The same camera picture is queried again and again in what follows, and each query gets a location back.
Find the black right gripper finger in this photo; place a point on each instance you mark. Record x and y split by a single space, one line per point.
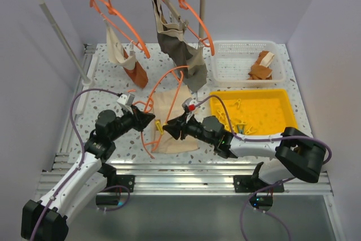
176 130
178 121

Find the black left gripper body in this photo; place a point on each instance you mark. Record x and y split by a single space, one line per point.
126 122

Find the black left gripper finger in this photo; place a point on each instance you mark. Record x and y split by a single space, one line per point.
141 116
140 126

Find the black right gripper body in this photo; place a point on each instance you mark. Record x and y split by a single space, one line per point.
192 128

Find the yellow clothespin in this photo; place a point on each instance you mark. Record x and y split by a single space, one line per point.
159 126

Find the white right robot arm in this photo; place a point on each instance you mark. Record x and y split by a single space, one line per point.
292 154

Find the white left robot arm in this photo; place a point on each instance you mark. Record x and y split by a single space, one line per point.
50 217

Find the orange hanging underwear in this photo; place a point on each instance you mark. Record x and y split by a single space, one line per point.
134 70

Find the grey hanging underwear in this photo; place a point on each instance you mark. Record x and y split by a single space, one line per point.
172 42

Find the beige hanging underwear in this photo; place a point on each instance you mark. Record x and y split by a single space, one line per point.
116 53

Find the brown and cream underwear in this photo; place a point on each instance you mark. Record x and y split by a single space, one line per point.
260 69

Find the orange hanger with clothes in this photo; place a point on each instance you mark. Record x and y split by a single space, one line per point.
120 23

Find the wooden clip hanger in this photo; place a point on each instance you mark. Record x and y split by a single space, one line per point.
174 16

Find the pile of cream clothespins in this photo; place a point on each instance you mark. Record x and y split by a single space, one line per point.
236 116

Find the teal clothespin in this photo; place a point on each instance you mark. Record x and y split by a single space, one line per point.
240 128

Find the yellow plastic tray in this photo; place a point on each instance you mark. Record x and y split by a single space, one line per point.
269 111

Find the white plastic basket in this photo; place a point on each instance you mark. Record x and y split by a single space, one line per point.
232 61

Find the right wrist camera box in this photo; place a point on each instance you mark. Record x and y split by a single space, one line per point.
189 107

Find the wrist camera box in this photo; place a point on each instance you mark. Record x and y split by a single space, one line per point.
125 100
189 107

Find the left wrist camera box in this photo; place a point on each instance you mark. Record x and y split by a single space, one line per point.
125 100

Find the aluminium rail frame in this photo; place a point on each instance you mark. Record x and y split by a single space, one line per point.
198 172

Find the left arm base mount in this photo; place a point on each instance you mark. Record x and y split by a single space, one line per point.
118 188

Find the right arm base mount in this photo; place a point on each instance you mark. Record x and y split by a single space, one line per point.
263 200

